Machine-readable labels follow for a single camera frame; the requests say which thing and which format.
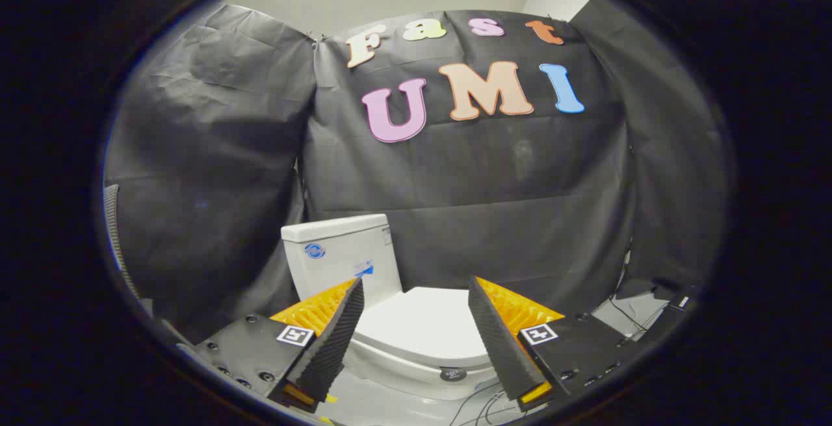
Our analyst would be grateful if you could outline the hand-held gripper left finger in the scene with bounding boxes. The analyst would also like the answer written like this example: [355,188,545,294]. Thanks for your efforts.
[195,276,365,414]

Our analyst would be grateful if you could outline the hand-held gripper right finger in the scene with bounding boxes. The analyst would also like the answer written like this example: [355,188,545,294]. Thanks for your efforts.
[467,276,642,412]

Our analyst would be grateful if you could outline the white toilet lid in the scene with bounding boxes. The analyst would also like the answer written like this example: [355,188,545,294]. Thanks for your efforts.
[354,286,495,369]

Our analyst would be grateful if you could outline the white toilet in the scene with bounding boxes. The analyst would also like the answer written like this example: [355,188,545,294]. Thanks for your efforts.
[281,213,501,402]

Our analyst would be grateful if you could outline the black backdrop cloth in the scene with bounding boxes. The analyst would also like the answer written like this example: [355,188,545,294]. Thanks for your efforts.
[104,3,729,343]

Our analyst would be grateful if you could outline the black box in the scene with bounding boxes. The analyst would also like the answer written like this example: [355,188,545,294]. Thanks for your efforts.
[640,283,699,343]

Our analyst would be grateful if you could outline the black floor cables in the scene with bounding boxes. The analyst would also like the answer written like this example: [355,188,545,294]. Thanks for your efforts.
[448,382,522,426]

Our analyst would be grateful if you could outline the grey corrugated hose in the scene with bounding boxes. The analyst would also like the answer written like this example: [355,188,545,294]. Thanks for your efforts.
[103,184,141,300]

